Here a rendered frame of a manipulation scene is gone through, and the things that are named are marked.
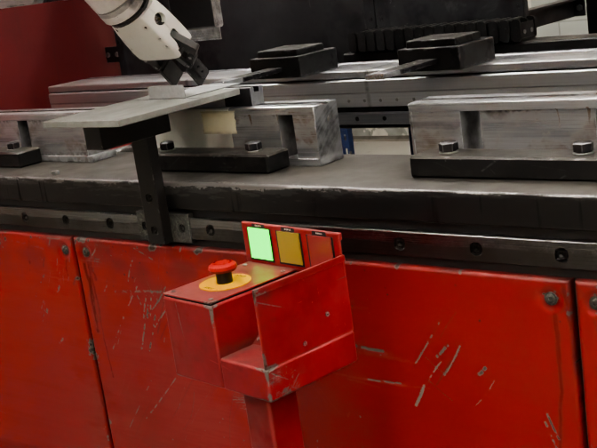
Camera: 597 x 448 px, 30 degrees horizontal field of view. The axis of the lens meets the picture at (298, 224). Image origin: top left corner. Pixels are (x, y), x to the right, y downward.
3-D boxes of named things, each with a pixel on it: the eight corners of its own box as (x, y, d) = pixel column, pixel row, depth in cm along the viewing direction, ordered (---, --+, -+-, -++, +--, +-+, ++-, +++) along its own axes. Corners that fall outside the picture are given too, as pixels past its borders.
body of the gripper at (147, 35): (157, -18, 171) (199, 32, 178) (114, -12, 178) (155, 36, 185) (135, 20, 168) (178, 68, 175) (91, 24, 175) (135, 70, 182)
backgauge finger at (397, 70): (344, 89, 173) (339, 57, 172) (434, 62, 192) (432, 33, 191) (408, 86, 166) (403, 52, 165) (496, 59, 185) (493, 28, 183)
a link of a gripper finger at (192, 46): (194, 32, 173) (203, 55, 178) (151, 22, 176) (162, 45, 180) (190, 37, 172) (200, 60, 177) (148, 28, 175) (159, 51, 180)
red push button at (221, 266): (205, 289, 152) (201, 264, 151) (227, 281, 155) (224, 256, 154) (224, 292, 149) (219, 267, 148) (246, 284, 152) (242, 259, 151)
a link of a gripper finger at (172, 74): (160, 46, 183) (184, 73, 187) (147, 47, 185) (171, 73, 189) (152, 60, 181) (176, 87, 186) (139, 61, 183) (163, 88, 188)
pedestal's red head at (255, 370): (175, 375, 154) (154, 251, 150) (261, 338, 164) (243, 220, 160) (271, 404, 139) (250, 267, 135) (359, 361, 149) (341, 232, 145)
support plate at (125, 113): (43, 128, 174) (42, 122, 174) (164, 97, 193) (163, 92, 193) (119, 127, 162) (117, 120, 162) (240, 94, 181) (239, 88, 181)
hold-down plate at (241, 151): (139, 171, 192) (136, 154, 191) (162, 164, 196) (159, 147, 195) (268, 173, 173) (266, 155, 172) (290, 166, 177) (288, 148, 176)
